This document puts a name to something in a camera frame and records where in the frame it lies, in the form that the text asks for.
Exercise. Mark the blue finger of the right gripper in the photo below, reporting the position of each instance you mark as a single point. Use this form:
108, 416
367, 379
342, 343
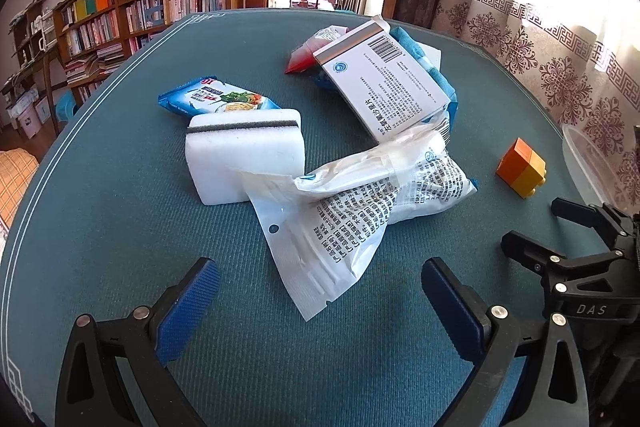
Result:
584, 215
529, 253

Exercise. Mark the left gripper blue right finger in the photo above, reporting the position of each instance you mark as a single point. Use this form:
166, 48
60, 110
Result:
551, 390

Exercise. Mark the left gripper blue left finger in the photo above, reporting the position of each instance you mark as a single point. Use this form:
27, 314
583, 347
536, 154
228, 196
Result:
91, 391

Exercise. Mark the orange and yellow toy block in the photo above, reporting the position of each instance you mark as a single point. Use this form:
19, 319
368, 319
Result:
522, 169

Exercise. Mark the white printed plastic bag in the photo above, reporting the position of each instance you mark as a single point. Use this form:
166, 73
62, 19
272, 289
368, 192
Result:
323, 228

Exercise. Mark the white medicine box with barcode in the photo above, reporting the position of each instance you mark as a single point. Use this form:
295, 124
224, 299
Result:
388, 89

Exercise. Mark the teal Curel fabric pouch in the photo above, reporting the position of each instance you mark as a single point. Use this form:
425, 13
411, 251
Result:
425, 61

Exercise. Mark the white sponge with black stripe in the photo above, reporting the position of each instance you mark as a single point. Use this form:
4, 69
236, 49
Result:
220, 147

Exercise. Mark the blue noodle snack packet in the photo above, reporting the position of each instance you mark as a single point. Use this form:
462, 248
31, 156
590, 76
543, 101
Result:
209, 95

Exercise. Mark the red and white snack packet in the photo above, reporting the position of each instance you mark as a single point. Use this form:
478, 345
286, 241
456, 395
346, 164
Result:
302, 58

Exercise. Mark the clear plastic round bowl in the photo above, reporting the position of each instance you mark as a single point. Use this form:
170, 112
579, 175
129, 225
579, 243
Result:
591, 173

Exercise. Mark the green table mat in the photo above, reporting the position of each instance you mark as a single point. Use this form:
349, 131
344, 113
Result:
112, 218

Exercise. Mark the orange checked bed quilt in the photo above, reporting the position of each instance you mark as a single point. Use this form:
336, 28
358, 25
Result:
17, 167

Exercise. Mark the patterned white maroon curtain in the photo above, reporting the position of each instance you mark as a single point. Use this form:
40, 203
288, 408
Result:
580, 58

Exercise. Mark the white storage bin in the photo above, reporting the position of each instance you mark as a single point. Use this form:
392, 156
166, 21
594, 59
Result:
27, 117

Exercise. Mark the blue plastic stool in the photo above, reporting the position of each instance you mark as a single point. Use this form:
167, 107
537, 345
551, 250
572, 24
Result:
66, 108

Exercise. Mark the wooden bookshelf with books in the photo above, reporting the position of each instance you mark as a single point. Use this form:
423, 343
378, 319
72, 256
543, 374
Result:
95, 37

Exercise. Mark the small dark wooden shelf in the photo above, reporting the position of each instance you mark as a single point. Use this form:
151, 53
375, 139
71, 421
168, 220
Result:
35, 48

